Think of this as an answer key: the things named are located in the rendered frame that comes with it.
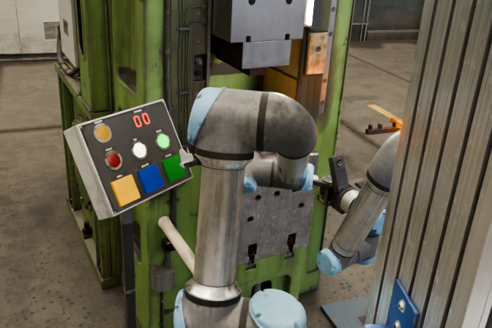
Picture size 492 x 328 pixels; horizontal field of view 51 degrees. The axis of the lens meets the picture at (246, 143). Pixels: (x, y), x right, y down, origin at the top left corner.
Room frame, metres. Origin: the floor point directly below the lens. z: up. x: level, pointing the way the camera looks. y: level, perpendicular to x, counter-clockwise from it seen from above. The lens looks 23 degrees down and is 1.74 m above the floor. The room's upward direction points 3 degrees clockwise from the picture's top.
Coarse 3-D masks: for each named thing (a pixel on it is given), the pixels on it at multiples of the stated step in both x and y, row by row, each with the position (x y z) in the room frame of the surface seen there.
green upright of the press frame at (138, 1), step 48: (144, 0) 1.75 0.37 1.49; (192, 0) 1.83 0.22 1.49; (144, 48) 1.75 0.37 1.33; (192, 48) 1.84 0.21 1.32; (144, 96) 1.75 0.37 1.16; (192, 96) 1.84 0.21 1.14; (192, 192) 1.84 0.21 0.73; (144, 240) 1.78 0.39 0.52; (192, 240) 1.84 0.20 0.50; (144, 288) 1.80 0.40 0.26
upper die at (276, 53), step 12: (216, 36) 1.97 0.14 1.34; (216, 48) 1.96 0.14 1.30; (228, 48) 1.87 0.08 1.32; (240, 48) 1.79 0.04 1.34; (252, 48) 1.80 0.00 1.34; (264, 48) 1.82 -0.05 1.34; (276, 48) 1.85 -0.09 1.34; (288, 48) 1.87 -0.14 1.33; (228, 60) 1.87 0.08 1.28; (240, 60) 1.79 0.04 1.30; (252, 60) 1.80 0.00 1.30; (264, 60) 1.82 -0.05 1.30; (276, 60) 1.85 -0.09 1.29; (288, 60) 1.87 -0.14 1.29
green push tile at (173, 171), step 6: (174, 156) 1.51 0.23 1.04; (162, 162) 1.46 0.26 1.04; (168, 162) 1.48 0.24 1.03; (174, 162) 1.49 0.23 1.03; (180, 162) 1.51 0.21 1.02; (168, 168) 1.46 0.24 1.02; (174, 168) 1.48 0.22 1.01; (180, 168) 1.50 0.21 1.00; (168, 174) 1.45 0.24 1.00; (174, 174) 1.47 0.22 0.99; (180, 174) 1.48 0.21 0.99; (186, 174) 1.50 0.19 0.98; (168, 180) 1.45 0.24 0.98; (174, 180) 1.46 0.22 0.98
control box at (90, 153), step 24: (96, 120) 1.38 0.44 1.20; (120, 120) 1.44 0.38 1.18; (168, 120) 1.57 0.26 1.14; (72, 144) 1.35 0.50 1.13; (96, 144) 1.34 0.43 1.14; (120, 144) 1.40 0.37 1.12; (144, 144) 1.45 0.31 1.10; (168, 144) 1.52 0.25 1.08; (96, 168) 1.30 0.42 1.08; (120, 168) 1.35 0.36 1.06; (96, 192) 1.29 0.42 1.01; (144, 192) 1.36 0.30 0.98
